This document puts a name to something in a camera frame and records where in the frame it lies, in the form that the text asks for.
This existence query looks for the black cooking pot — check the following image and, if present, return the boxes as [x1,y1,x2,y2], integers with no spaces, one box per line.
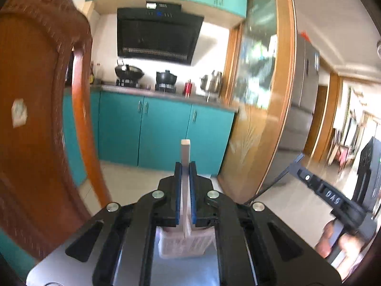
[155,70,178,86]

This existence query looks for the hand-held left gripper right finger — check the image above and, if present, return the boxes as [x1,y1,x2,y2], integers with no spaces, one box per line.
[189,161,304,286]

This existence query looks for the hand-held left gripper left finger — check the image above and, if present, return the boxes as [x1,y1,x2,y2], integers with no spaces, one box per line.
[65,162,182,286]

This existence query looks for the wood framed glass door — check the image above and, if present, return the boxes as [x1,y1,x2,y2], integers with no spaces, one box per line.
[217,0,299,205]

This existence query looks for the person's right hand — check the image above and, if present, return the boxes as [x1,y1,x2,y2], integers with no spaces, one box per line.
[315,218,369,275]

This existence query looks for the black wok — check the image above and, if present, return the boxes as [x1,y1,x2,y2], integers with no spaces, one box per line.
[114,59,145,82]

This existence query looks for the wooden doorway frame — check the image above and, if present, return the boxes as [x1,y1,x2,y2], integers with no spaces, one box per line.
[303,71,343,163]

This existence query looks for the white chopstick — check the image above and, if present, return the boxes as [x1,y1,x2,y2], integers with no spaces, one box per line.
[180,139,193,236]

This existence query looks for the steel kettle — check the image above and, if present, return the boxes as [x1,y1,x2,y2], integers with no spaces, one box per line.
[200,70,223,93]

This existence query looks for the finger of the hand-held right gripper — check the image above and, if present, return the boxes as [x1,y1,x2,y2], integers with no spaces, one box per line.
[243,153,305,207]

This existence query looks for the grey refrigerator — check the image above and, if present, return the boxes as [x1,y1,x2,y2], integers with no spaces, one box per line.
[278,34,321,153]

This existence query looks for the teal lower kitchen cabinets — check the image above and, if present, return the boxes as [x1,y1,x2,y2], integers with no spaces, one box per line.
[62,90,239,188]

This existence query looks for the black range hood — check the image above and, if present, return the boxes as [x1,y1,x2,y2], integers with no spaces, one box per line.
[116,2,205,66]

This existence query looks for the gas stove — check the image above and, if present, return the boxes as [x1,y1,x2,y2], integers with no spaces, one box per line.
[115,78,180,93]

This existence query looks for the white plastic utensil basket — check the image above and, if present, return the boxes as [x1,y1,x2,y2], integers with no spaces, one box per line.
[157,226,216,259]

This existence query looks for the wooden chair back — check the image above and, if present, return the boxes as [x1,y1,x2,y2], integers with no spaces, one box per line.
[0,0,113,262]

